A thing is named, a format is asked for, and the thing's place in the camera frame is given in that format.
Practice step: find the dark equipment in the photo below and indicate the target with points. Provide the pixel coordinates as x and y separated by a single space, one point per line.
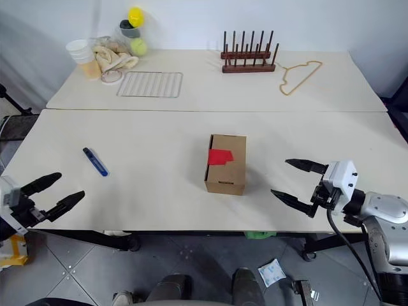
398 108

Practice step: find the white paper cup stack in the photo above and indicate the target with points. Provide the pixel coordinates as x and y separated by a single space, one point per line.
78 48

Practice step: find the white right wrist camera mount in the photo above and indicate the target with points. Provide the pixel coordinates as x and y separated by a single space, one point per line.
341 175

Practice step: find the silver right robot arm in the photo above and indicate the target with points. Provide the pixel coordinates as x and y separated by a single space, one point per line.
389 207

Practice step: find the yellow frame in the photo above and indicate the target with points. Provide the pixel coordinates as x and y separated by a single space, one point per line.
14 252

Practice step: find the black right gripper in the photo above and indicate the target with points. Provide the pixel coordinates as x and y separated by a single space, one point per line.
323 197

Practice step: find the green object under table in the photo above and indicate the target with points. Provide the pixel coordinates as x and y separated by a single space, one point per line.
259 235

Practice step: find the red tape strip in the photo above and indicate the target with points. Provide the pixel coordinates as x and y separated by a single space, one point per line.
220 157

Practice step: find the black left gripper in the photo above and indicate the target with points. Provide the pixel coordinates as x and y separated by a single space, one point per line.
28 212

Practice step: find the dark wooden peg rack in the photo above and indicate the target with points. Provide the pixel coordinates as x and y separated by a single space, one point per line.
248 68

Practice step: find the dark green ball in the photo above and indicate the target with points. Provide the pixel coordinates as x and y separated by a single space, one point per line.
125 24

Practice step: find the yellow plastic ball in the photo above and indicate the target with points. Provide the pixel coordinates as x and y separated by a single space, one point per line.
136 16

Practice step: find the black table leg with caster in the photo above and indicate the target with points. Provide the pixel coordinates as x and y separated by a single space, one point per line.
322 243

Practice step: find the green tennis ball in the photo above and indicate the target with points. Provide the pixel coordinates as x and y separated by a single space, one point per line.
138 47

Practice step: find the tan clothes hanger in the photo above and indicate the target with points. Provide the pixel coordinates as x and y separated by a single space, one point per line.
298 67

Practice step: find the grey shoe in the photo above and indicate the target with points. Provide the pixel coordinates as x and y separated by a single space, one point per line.
124 298

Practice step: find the black tripod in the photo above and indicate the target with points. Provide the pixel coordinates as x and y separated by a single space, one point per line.
12 102

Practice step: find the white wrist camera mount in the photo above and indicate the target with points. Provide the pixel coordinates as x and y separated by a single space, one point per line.
341 175
4 191

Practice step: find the clear tape roll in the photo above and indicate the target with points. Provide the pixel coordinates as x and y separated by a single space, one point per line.
105 80

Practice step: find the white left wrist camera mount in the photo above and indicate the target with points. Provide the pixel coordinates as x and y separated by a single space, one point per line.
4 191

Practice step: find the white packet on floor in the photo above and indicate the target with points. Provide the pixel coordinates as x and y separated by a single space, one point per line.
271 272

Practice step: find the metal floor bracket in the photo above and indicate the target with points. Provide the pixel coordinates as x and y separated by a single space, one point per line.
304 290

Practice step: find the brown cardboard box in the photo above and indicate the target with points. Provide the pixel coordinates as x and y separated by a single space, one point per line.
226 178

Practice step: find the beige towel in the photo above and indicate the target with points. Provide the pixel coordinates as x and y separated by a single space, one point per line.
111 57

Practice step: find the clear plastic bag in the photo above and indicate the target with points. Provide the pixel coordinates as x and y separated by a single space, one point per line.
116 35

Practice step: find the dark rounded shape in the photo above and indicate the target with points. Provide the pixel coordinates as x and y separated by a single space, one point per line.
172 287
248 287

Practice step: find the black mesh panel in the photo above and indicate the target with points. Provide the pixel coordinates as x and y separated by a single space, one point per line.
17 127

